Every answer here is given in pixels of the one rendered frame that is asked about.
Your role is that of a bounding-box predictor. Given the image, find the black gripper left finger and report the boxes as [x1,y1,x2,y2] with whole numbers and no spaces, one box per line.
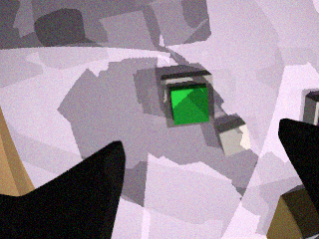
[0,140,126,239]

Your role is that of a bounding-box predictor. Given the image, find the purple button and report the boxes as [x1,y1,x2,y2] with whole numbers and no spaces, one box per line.
[303,95,319,126]

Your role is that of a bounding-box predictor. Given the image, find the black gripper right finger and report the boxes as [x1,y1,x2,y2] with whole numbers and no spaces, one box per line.
[278,119,319,214]

